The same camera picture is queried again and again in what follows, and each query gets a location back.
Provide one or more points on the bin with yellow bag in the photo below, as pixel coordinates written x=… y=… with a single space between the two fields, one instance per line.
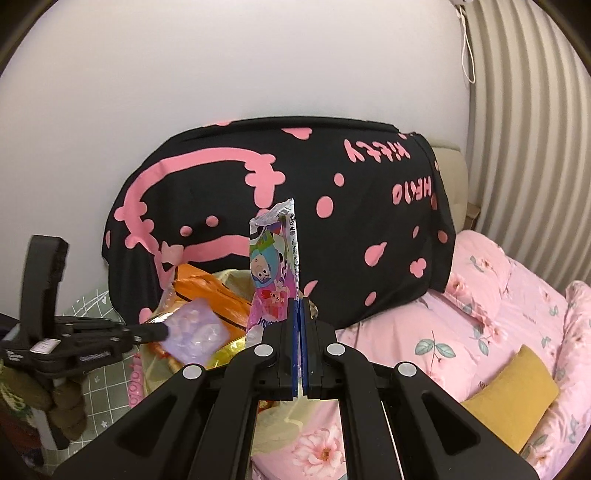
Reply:
x=231 y=279

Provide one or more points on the pink floral bedding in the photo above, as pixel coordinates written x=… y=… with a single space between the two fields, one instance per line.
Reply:
x=415 y=350

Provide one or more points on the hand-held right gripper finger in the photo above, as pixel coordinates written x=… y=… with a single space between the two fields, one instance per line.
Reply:
x=305 y=369
x=295 y=360

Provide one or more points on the pink caterpillar toy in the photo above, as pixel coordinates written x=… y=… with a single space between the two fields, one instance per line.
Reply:
x=137 y=383

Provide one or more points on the beige striped curtain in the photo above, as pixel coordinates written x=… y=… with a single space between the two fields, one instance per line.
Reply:
x=531 y=138

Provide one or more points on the orange packet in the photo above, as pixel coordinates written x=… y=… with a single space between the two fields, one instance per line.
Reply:
x=207 y=290

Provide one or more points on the beige headboard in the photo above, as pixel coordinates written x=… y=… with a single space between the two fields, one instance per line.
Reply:
x=455 y=184

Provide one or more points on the yellow pillow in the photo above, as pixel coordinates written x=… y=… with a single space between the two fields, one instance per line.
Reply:
x=517 y=397

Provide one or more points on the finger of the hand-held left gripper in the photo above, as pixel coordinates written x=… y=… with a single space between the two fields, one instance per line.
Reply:
x=147 y=333

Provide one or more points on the cartoon print snack wrapper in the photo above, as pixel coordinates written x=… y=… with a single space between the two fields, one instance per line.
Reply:
x=270 y=258

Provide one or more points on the green checked tablecloth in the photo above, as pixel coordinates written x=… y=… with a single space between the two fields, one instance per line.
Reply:
x=106 y=397

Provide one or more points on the purple clear plastic packaging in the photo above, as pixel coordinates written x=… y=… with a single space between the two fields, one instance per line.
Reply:
x=196 y=330

